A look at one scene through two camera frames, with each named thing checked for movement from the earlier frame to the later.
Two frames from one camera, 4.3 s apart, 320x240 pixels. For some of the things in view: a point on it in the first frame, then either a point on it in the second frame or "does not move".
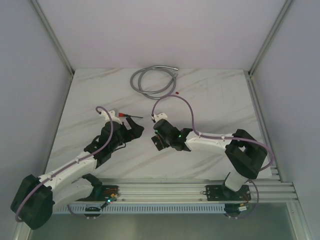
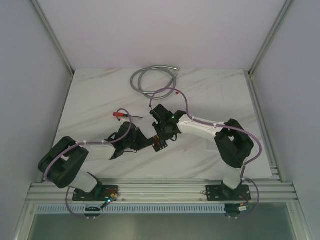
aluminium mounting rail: x=187 y=189 does not move
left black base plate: x=103 y=193 does not move
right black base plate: x=222 y=193 does not move
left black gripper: x=128 y=131 to x=155 y=143
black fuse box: x=159 y=142 does not move
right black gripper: x=165 y=144 to x=156 y=124
